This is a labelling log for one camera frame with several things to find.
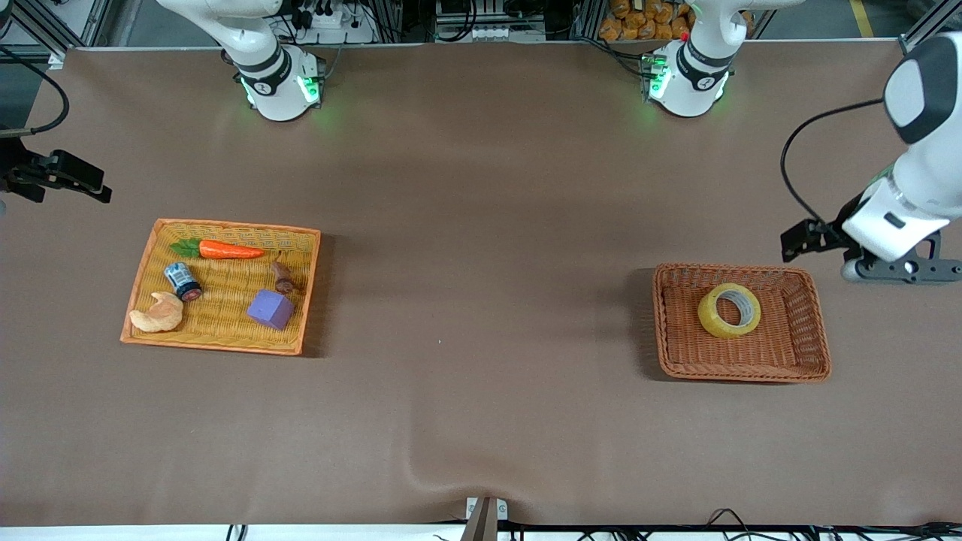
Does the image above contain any yellow packing tape roll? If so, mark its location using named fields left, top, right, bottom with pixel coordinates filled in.
left=697, top=283, right=762, bottom=340

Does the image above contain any brown wicker basket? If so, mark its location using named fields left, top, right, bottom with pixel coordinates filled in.
left=652, top=262, right=833, bottom=384

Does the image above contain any small blue white can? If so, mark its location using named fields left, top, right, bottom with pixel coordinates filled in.
left=164, top=261, right=202, bottom=303

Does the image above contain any toy croissant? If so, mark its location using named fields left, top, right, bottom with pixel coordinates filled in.
left=129, top=292, right=184, bottom=334

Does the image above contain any orange toy carrot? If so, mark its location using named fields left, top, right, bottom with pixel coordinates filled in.
left=169, top=238, right=267, bottom=261

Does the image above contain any orange-yellow woven tray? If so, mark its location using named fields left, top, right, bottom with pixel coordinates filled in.
left=119, top=218, right=322, bottom=357

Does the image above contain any small brown toy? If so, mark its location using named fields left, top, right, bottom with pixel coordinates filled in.
left=271, top=253, right=297, bottom=295

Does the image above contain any purple cube block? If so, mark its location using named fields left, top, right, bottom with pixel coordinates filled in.
left=247, top=289, right=295, bottom=331

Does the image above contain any orange bread bag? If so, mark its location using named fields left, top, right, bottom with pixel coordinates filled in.
left=599, top=0, right=694, bottom=43

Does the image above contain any white power strip with plugs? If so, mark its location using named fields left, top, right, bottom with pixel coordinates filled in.
left=289, top=0, right=374, bottom=44

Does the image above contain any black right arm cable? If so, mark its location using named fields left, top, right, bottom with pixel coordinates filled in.
left=0, top=45, right=71, bottom=138

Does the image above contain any aluminium frame profile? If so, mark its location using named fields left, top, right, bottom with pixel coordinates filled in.
left=898, top=0, right=962, bottom=55
left=15, top=0, right=115, bottom=70

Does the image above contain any metal table edge bracket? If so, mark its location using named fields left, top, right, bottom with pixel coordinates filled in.
left=464, top=496, right=509, bottom=541

